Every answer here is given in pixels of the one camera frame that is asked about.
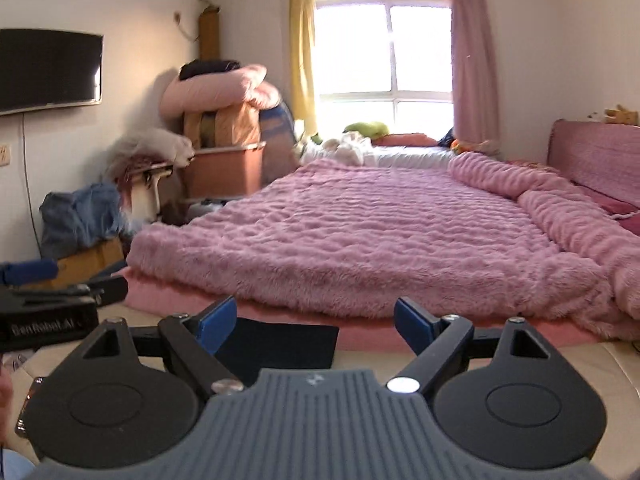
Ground fluffy mauve blanket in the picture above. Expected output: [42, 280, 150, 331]
[125, 152, 640, 341]

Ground yellow curtain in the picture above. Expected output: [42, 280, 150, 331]
[289, 0, 321, 136]

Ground pink curtain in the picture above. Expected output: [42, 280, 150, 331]
[442, 0, 502, 143]

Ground black pants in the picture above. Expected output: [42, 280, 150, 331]
[220, 316, 340, 388]

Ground black wall television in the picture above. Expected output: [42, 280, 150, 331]
[0, 28, 105, 117]

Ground pink headboard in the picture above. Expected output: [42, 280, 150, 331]
[547, 119, 640, 208]

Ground yellow plush toy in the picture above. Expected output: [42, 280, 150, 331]
[602, 104, 640, 126]

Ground brown cardboard box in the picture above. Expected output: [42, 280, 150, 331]
[57, 237, 126, 286]

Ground dark folded cloth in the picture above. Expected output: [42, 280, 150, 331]
[179, 59, 242, 81]

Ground pink quilt pile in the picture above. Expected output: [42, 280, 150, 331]
[160, 64, 283, 121]

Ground pink windowsill cushion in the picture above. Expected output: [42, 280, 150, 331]
[375, 132, 441, 148]

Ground dark pink pillow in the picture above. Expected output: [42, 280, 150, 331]
[575, 185, 640, 236]

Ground white metal rack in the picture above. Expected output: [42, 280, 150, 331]
[127, 165, 173, 221]

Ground blue denim cloth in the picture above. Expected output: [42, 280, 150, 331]
[39, 182, 123, 261]

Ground blue bundle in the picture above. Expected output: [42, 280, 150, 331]
[260, 102, 301, 176]

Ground pink bed sheet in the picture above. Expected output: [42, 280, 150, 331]
[122, 265, 616, 353]

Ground television cable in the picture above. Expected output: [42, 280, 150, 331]
[20, 114, 43, 256]

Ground brown wooden board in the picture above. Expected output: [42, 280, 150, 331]
[199, 6, 222, 61]

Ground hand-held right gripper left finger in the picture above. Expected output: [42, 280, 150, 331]
[82, 296, 246, 401]

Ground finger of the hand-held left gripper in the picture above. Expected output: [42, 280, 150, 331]
[0, 259, 59, 286]

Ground white crumpled cloth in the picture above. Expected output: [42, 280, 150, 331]
[320, 131, 373, 163]

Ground window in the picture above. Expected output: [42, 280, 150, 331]
[312, 2, 456, 143]

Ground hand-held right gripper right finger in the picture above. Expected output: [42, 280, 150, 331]
[387, 297, 561, 401]

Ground cream leather sofa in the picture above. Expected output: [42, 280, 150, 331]
[0, 305, 640, 466]

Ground orange storage bin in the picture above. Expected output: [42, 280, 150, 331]
[181, 141, 267, 200]

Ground white fluffy cloth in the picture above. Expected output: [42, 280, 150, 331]
[107, 127, 196, 171]

